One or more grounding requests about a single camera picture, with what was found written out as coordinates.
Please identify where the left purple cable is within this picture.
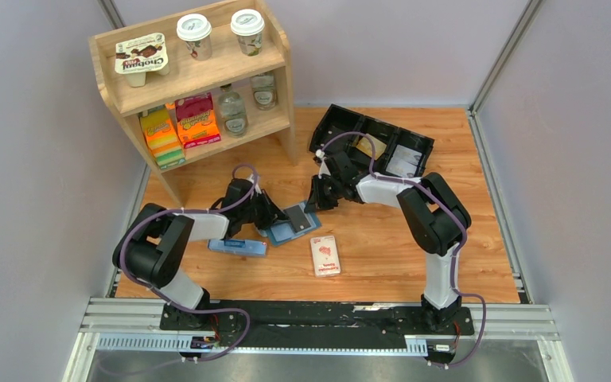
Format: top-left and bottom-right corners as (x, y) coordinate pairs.
(118, 162), (260, 364)

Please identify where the paper coffee cup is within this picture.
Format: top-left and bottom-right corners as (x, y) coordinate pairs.
(231, 9), (265, 57)
(176, 14), (212, 60)

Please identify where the black compartment tray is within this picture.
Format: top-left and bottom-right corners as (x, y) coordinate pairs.
(309, 104), (434, 177)

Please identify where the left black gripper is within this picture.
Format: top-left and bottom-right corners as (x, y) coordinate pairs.
(239, 189), (291, 231)

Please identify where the lower grey card in tray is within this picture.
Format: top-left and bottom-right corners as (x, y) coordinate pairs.
(386, 158), (417, 178)

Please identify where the blue flat box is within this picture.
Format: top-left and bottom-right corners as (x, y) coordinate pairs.
(208, 239), (267, 258)

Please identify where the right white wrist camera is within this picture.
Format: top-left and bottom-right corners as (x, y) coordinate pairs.
(315, 149), (331, 179)

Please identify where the right clear glass bottle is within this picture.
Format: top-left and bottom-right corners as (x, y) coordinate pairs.
(250, 71), (278, 111)

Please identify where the blue leather card holder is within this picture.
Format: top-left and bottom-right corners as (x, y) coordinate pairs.
(258, 201), (321, 247)

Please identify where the wooden two-tier shelf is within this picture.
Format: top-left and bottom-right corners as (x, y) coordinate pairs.
(88, 1), (298, 206)

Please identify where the clear glass bottle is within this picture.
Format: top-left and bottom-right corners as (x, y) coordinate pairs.
(217, 84), (248, 138)
(250, 71), (278, 111)

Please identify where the Chobani yogurt pack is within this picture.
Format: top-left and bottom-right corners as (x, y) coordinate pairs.
(115, 33), (170, 88)

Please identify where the right paper coffee cup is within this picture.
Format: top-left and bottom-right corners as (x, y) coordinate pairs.
(231, 9), (265, 57)

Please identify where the upper grey card in tray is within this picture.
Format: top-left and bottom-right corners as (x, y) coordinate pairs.
(391, 145), (422, 166)

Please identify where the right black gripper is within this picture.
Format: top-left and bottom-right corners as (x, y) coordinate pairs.
(305, 174), (343, 214)

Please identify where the aluminium frame rail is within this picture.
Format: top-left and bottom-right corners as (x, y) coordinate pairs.
(64, 298), (573, 381)

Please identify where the left paper coffee cup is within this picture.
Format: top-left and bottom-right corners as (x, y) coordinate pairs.
(176, 14), (212, 60)

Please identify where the red orange Scrub Mommy box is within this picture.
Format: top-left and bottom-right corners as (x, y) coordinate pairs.
(174, 92), (221, 149)

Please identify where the left clear glass bottle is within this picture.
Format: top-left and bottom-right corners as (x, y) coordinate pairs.
(217, 84), (248, 138)

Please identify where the multicolour sponge stack pack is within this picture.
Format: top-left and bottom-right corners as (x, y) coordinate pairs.
(138, 105), (185, 170)

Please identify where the grey card in tray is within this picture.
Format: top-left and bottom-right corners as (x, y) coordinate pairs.
(386, 158), (417, 178)
(391, 145), (422, 166)

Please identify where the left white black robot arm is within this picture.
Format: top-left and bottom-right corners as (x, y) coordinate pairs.
(112, 178), (289, 330)

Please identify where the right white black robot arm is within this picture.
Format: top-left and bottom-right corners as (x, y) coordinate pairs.
(305, 150), (472, 333)

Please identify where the white pink sponge packet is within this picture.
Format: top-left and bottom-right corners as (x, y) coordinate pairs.
(309, 236), (341, 277)

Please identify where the gold card in tray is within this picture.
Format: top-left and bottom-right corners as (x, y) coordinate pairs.
(356, 134), (387, 161)

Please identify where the dark grey card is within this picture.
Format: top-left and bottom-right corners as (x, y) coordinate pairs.
(284, 205), (311, 234)

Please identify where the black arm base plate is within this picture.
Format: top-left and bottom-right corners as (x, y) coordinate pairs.
(159, 300), (475, 349)

